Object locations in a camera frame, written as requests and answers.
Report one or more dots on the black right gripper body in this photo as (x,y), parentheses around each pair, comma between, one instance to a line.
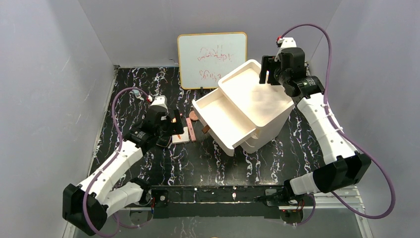
(271,70)

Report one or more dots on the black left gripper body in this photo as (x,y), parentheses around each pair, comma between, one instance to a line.
(170,125)

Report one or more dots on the white square makeup palette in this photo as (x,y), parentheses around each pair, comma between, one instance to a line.
(181,138)

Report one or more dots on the pink rectangular makeup stick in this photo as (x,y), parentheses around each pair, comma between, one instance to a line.
(190,129)

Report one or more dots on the white top drawer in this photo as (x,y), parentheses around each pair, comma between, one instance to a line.
(227,124)

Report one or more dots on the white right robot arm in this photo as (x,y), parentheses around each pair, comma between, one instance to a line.
(344,164)

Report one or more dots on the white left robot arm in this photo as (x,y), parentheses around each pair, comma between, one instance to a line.
(89,204)

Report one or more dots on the round pink makeup compact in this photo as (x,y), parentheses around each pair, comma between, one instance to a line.
(193,116)

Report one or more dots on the black gold compact case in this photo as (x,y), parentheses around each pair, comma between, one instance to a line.
(163,141)

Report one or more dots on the brown leather drawer pull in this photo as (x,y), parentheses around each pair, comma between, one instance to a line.
(205,129)

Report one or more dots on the small light blue eraser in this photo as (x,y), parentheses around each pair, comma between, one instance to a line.
(138,93)

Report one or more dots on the white drawer organizer box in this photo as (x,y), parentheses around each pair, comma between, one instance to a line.
(267,107)

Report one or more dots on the yellow framed whiteboard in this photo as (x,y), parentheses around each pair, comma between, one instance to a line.
(207,57)

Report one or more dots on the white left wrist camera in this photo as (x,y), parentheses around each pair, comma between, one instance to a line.
(158,105)

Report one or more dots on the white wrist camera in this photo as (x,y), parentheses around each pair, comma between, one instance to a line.
(158,105)
(286,42)

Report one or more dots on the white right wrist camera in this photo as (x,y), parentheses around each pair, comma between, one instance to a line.
(286,42)

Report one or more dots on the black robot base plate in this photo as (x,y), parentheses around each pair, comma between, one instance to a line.
(225,201)

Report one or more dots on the aluminium rail frame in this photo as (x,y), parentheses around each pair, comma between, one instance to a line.
(320,216)

